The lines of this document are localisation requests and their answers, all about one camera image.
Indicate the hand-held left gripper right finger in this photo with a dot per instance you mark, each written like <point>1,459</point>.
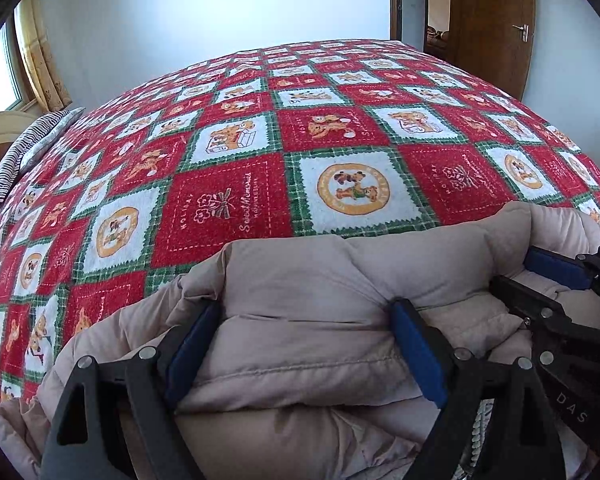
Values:
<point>420,355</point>

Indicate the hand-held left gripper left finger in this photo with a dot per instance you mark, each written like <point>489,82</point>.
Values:
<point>195,345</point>

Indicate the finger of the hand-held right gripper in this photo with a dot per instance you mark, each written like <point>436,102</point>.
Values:
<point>525,297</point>
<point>555,269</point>

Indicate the pale pink quilted jacket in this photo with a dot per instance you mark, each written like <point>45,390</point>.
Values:
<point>290,280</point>

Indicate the red checkered printed blanket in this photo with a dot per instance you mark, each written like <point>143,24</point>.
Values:
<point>230,210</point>

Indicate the brown wooden door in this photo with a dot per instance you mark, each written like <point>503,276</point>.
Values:
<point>480,35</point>

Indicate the striped pillow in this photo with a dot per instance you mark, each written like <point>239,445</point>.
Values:
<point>25,150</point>

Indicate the brown sofa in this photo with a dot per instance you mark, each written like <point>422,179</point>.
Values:
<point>437,36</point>

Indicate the narrow beige patterned curtain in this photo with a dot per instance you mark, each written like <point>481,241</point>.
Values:
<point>42,65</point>

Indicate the window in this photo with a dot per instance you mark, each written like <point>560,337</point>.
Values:
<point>0,75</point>

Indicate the brown door frame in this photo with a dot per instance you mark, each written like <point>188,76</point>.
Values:
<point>395,0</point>

